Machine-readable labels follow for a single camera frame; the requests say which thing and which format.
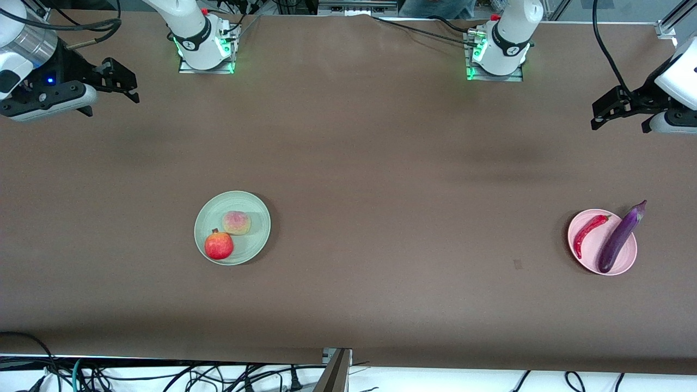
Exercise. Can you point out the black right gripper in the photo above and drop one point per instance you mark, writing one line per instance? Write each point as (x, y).
(69, 66)

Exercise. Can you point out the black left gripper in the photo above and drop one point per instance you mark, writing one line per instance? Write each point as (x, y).
(644, 93)

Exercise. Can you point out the red chili pepper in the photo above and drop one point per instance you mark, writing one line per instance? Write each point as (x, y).
(588, 231)

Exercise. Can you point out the long purple eggplant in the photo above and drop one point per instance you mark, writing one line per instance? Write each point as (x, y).
(618, 239)

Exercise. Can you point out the pink yellow peach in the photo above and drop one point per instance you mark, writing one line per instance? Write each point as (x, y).
(237, 222)

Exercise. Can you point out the red pomegranate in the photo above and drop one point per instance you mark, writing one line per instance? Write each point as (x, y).
(219, 246)

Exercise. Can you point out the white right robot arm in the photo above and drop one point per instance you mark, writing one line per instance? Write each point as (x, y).
(193, 32)

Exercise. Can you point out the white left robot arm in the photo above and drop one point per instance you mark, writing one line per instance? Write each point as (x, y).
(512, 32)

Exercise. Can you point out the pink round plate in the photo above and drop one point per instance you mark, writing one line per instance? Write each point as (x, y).
(592, 253)

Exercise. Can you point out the pale green round plate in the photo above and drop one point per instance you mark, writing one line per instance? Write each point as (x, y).
(256, 235)

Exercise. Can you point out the person in blue jeans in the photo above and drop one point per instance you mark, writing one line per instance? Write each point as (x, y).
(435, 6)

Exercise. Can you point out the brown table cover sheet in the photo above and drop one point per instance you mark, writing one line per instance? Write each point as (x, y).
(348, 136)

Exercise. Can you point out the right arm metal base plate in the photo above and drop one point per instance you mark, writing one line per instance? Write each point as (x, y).
(185, 69)

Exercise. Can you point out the aluminium profile bracket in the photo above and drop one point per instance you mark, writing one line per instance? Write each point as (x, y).
(667, 28)

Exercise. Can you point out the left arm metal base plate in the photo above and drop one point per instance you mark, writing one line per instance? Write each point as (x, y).
(493, 78)

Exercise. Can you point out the aluminium frame rail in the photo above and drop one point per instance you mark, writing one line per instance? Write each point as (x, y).
(356, 7)

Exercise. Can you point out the grey metal camera post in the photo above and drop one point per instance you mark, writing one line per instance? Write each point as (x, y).
(335, 373)

